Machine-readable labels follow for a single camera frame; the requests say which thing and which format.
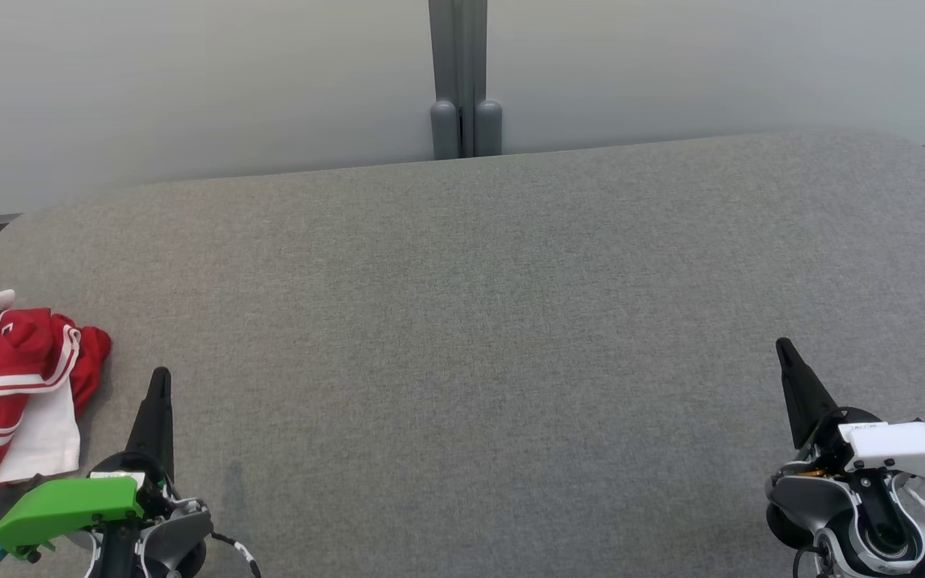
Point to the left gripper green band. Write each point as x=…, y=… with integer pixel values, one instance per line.
x=61, y=506

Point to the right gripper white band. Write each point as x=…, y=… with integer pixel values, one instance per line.
x=904, y=449

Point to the red white sports jersey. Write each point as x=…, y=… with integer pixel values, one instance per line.
x=29, y=433

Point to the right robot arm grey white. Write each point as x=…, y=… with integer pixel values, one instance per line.
x=808, y=494

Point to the grey partition post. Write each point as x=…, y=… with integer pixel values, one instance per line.
x=458, y=80

